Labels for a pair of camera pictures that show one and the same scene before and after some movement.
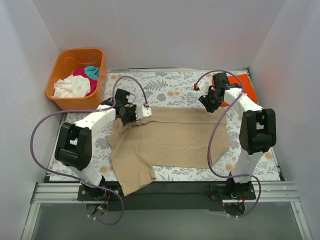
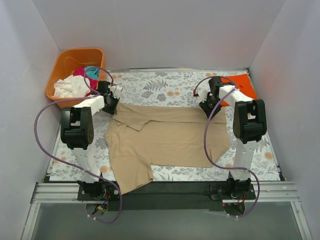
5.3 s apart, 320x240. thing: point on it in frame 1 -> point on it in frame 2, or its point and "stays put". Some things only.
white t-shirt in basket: (72, 86) stays put
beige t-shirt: (171, 137) stays put
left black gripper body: (128, 119) -> (110, 104)
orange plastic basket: (66, 61) stays put
